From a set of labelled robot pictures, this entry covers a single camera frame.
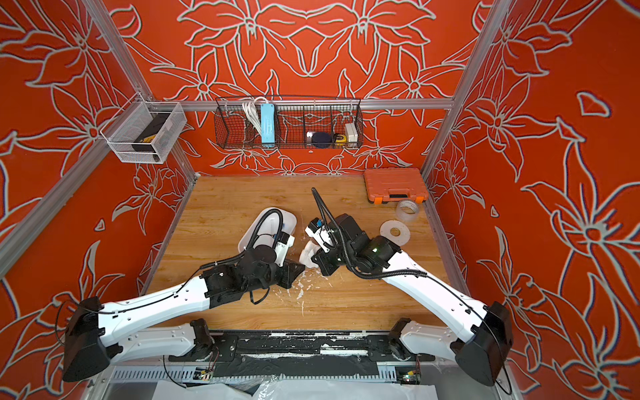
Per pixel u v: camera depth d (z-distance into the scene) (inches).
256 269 21.1
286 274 25.0
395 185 43.0
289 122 39.1
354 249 21.4
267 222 40.3
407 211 41.6
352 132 36.1
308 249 29.0
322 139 37.5
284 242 25.8
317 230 24.9
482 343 14.5
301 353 28.6
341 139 37.2
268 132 35.6
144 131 32.8
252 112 33.8
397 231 39.1
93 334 15.6
